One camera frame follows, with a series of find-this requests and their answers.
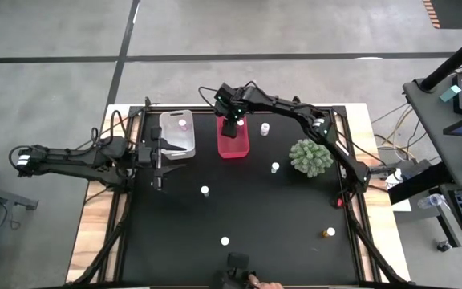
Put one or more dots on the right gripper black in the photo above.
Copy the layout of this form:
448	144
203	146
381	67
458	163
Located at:
231	102

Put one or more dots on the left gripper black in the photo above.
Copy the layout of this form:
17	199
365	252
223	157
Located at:
156	160

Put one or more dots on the white-capped clear medicine bottle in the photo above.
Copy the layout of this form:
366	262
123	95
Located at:
240	122
225	241
264	128
274	167
182	123
204	190

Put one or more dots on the white-capped orange medicine bottle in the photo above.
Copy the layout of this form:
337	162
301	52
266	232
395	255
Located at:
329	232

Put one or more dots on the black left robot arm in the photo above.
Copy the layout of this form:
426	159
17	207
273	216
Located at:
74	160

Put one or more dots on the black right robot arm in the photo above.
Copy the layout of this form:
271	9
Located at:
295	108

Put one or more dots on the pink plastic bin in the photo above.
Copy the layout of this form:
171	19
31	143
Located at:
235	146

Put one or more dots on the translucent white plastic bin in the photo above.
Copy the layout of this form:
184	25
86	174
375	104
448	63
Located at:
171	120

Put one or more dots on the potted green succulent plant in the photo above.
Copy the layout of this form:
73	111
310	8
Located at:
310	158

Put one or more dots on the black table mat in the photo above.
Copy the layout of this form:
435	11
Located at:
255	221

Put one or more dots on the black handheld device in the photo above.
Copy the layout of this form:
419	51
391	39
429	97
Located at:
237	261

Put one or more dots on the person's hand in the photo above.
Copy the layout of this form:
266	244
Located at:
269	286

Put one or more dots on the white paper sheet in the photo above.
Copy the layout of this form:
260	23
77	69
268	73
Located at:
401	205

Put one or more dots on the grey side desk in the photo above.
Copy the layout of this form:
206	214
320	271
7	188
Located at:
431	116

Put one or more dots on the clear plastic water bottle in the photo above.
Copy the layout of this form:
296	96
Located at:
431	200

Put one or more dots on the small teal box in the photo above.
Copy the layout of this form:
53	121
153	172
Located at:
450	93

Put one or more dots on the black stand pole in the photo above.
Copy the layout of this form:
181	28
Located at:
455	60

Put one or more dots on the black caster wheel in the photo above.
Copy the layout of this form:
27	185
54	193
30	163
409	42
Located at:
443	246

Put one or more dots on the black floor mat striped edges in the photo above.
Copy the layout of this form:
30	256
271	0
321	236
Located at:
455	12

